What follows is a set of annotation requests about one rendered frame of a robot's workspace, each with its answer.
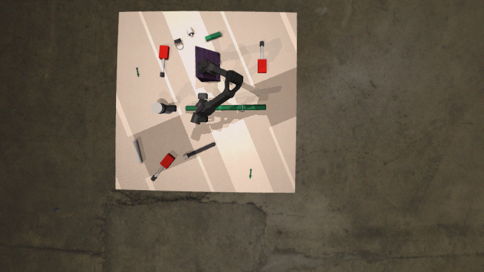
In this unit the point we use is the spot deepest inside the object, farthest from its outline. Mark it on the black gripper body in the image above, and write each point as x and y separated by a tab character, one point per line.
203	96

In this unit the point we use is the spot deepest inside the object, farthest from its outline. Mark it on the red box with grey handle and black knob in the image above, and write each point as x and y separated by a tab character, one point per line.
168	159
163	54
262	64

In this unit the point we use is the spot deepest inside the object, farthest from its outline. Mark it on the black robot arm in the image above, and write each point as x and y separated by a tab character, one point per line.
206	108

